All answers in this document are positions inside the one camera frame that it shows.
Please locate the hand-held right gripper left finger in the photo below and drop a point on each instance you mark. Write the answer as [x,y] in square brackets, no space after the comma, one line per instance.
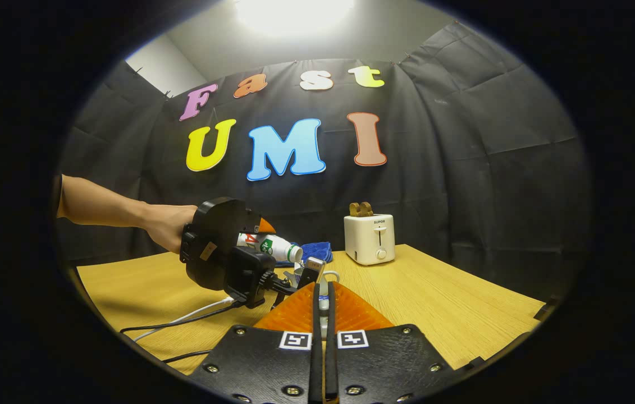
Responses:
[316,365]

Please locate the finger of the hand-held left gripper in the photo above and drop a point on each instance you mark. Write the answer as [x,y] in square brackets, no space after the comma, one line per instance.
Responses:
[265,228]

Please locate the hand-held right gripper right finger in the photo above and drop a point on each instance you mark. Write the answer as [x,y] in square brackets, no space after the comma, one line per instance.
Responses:
[331,365]

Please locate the white water bottle green label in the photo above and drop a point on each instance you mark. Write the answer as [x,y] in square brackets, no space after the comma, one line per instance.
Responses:
[275,246]

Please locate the white teacup lid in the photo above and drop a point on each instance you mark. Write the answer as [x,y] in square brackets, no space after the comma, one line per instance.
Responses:
[324,306]

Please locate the white porcelain teacup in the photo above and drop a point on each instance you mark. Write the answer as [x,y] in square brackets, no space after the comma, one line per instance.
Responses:
[331,275]

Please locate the blue cloth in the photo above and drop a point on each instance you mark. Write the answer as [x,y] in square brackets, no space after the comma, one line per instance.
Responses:
[317,251]

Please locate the brown bread slice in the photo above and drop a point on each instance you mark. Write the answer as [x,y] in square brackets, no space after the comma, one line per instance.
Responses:
[355,210]
[368,209]

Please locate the white toaster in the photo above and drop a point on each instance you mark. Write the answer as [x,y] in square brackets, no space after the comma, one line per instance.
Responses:
[369,241]

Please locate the black backdrop cloth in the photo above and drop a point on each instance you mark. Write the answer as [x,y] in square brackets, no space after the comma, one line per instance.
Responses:
[463,168]

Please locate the ceiling light panel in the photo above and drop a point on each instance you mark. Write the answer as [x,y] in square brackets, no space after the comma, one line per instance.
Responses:
[295,14]

